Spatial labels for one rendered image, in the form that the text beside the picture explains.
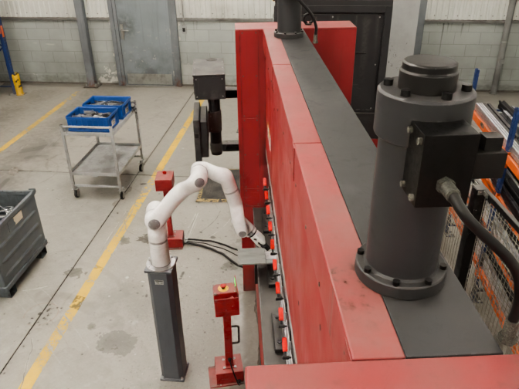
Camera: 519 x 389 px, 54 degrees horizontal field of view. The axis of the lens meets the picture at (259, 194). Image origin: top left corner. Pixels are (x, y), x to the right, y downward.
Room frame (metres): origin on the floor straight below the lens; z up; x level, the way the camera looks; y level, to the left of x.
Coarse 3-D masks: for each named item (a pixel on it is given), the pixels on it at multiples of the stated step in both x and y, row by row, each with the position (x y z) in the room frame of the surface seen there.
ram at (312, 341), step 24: (288, 168) 1.97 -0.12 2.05; (288, 192) 1.95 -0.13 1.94; (288, 216) 1.94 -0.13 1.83; (288, 240) 1.92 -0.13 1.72; (288, 264) 1.90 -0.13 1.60; (312, 264) 1.24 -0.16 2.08; (288, 288) 1.88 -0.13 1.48; (312, 288) 1.22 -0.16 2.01; (288, 312) 1.86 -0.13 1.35; (312, 312) 1.20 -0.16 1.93; (312, 336) 1.18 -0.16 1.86; (312, 360) 1.16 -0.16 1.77
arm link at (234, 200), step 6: (234, 192) 2.75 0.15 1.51; (228, 198) 2.75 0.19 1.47; (234, 198) 2.75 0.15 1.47; (240, 198) 2.78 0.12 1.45; (228, 204) 2.78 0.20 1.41; (234, 204) 2.75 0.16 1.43; (240, 204) 2.76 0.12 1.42; (234, 210) 2.74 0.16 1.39; (240, 210) 2.74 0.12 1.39; (234, 216) 2.71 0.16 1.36; (240, 216) 2.71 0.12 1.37; (234, 222) 2.70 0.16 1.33; (240, 222) 2.69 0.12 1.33; (240, 228) 2.68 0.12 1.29; (246, 228) 2.69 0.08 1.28; (240, 234) 2.68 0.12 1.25; (246, 234) 2.69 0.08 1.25
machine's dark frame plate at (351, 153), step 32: (320, 64) 2.70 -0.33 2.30; (320, 96) 2.16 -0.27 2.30; (320, 128) 1.79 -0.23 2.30; (352, 128) 1.78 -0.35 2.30; (352, 160) 1.51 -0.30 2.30; (352, 192) 1.29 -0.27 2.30; (448, 288) 0.86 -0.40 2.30; (416, 320) 0.76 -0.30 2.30; (448, 320) 0.76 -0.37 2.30; (480, 320) 0.76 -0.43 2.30; (416, 352) 0.68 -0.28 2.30; (448, 352) 0.68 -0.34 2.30; (480, 352) 0.68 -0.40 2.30
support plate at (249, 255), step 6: (240, 252) 2.84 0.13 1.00; (246, 252) 2.84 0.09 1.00; (252, 252) 2.84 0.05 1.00; (258, 252) 2.84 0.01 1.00; (264, 252) 2.84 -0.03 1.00; (240, 258) 2.78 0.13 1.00; (246, 258) 2.78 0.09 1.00; (252, 258) 2.78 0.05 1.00; (258, 258) 2.78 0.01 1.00; (264, 258) 2.77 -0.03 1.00; (240, 264) 2.71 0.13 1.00; (246, 264) 2.71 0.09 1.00; (252, 264) 2.72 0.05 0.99; (258, 264) 2.72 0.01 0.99
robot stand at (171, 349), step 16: (176, 256) 2.80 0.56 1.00; (144, 272) 2.65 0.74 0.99; (160, 272) 2.64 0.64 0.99; (176, 272) 2.77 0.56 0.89; (160, 288) 2.65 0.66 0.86; (176, 288) 2.73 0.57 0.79; (160, 304) 2.65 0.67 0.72; (176, 304) 2.69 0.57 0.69; (160, 320) 2.65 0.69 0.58; (176, 320) 2.66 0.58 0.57; (160, 336) 2.65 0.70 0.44; (176, 336) 2.66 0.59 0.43; (160, 352) 2.66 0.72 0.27; (176, 352) 2.65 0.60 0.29; (176, 368) 2.64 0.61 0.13
